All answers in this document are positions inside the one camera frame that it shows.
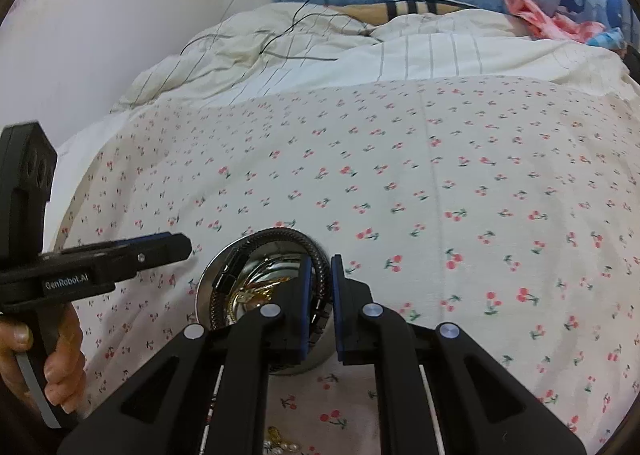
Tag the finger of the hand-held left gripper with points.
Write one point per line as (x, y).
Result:
(155, 252)

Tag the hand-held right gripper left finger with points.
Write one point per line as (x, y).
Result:
(305, 325)

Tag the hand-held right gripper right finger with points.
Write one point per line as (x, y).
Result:
(339, 315)

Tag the round metal tin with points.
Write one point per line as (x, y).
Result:
(210, 305)

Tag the person's left hand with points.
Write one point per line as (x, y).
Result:
(67, 365)

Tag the cherry print bed sheet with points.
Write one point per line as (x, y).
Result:
(450, 175)

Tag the striped cream quilt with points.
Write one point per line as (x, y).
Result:
(425, 55)

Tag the tan pillow with black stripes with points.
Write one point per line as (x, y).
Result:
(370, 10)

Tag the pink cloth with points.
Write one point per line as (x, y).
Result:
(540, 15)

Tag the light blue cloth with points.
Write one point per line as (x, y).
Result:
(607, 39)

